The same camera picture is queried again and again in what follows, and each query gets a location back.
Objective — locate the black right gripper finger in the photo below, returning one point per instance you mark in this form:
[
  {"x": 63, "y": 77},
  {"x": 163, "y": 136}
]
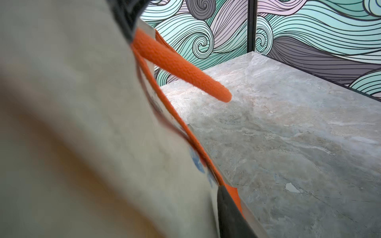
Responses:
[{"x": 230, "y": 220}]

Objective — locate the beige canvas bag orange handles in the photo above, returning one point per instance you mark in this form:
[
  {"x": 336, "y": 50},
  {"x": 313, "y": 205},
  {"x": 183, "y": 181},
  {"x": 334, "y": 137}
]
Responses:
[{"x": 90, "y": 145}]

